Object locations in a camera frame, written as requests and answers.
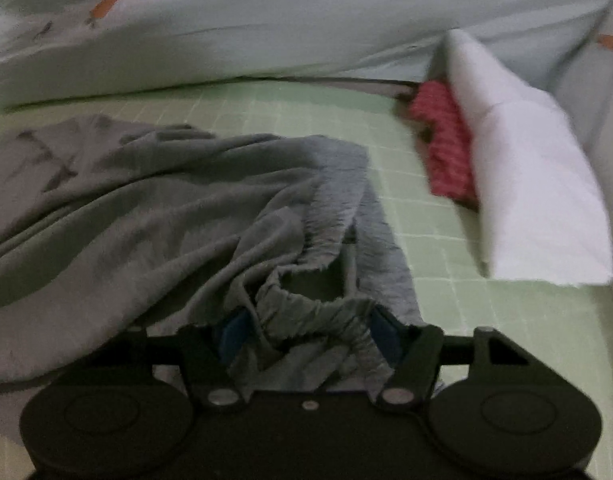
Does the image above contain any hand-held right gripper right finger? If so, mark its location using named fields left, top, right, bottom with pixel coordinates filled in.
left=369, top=305, right=530, bottom=409

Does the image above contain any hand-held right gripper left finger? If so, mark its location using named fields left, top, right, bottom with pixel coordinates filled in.
left=105, top=309, right=253, bottom=411

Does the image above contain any grey garment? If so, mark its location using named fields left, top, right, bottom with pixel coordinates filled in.
left=0, top=114, right=445, bottom=396

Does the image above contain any green checked bed sheet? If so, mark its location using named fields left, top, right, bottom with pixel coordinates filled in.
left=0, top=77, right=613, bottom=480

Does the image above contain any red patterned cloth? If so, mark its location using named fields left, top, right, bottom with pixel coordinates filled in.
left=407, top=80, right=480, bottom=207

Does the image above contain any white folded cloth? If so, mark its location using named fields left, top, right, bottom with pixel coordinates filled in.
left=427, top=29, right=613, bottom=288

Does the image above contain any pale blue carrot-print blanket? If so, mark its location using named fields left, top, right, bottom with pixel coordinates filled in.
left=0, top=0, right=613, bottom=286

